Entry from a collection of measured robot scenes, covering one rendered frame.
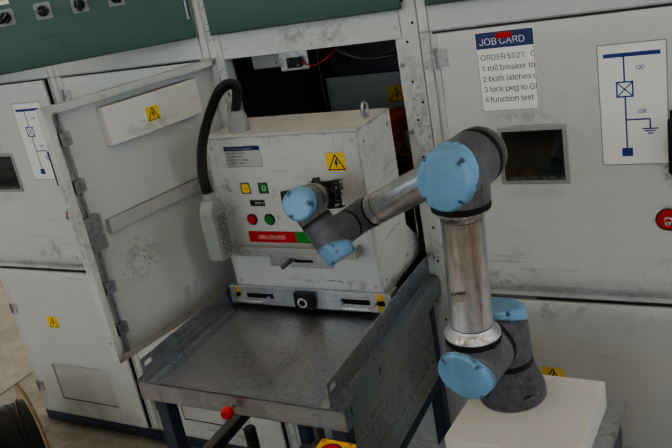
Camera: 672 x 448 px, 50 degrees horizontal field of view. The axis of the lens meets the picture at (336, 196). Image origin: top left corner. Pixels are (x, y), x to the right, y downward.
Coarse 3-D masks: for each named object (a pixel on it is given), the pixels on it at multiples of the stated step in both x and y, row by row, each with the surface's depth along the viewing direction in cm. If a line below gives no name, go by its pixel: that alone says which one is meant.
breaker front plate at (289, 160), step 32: (224, 160) 204; (288, 160) 195; (320, 160) 190; (352, 160) 186; (224, 192) 209; (256, 192) 204; (352, 192) 190; (256, 224) 208; (288, 224) 203; (256, 256) 212; (320, 288) 206; (352, 288) 201
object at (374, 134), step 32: (224, 128) 213; (256, 128) 205; (288, 128) 197; (320, 128) 190; (352, 128) 183; (384, 128) 198; (384, 160) 198; (384, 224) 198; (384, 256) 197; (384, 288) 197
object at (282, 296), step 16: (256, 288) 215; (272, 288) 212; (288, 288) 210; (304, 288) 208; (272, 304) 215; (288, 304) 212; (320, 304) 206; (336, 304) 204; (352, 304) 201; (368, 304) 199; (384, 304) 197
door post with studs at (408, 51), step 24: (408, 0) 191; (408, 24) 193; (408, 48) 196; (408, 72) 198; (408, 96) 201; (408, 120) 204; (432, 144) 203; (432, 216) 211; (432, 240) 214; (432, 264) 218
